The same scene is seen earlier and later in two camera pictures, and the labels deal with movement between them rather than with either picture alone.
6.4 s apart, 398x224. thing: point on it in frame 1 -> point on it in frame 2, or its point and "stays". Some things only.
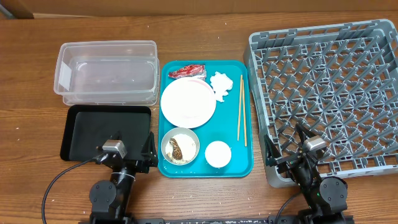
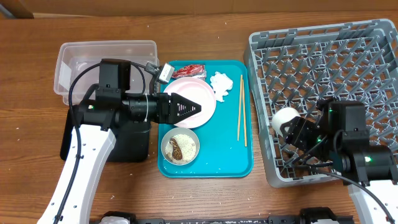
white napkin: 221,83 stays
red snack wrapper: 189,70 stays
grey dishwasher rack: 339,81 stays
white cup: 218,154 -> 283,115
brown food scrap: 176,152 stays
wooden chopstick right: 244,125 stays
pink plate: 188,102 stays
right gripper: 294,160 -> 302,131
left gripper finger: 117,135 -> 180,108
